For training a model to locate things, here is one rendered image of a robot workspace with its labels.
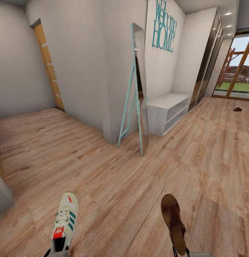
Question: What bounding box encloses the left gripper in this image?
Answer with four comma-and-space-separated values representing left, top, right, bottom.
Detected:
44, 246, 69, 257

